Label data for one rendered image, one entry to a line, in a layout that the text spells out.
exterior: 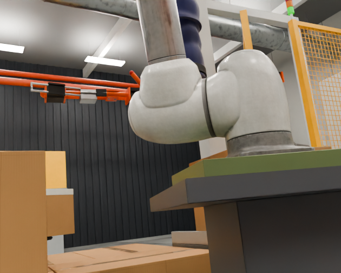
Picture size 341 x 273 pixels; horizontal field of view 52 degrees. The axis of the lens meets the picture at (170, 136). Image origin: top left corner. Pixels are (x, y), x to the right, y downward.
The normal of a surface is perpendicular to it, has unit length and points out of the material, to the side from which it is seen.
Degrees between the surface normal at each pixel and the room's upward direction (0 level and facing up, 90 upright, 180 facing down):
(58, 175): 90
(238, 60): 66
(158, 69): 77
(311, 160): 90
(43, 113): 90
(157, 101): 105
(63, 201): 90
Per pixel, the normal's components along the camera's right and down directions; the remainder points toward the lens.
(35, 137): 0.50, -0.24
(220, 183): 0.17, -0.23
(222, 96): -0.35, -0.19
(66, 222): 0.78, -0.21
